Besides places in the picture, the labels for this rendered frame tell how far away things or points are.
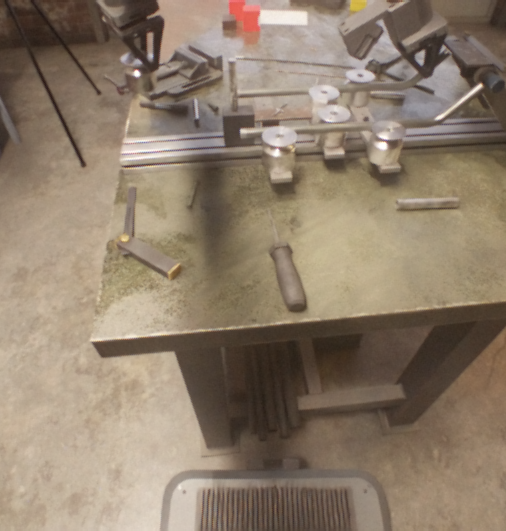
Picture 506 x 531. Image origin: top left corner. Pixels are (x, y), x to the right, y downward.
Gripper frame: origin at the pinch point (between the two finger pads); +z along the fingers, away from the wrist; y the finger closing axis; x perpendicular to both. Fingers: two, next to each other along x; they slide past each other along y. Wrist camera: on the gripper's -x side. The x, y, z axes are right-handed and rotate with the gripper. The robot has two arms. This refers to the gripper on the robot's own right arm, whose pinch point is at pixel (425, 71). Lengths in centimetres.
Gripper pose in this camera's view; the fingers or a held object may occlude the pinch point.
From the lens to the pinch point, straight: 80.0
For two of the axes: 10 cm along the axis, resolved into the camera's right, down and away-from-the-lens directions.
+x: 8.6, -3.9, -3.3
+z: 5.0, 5.1, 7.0
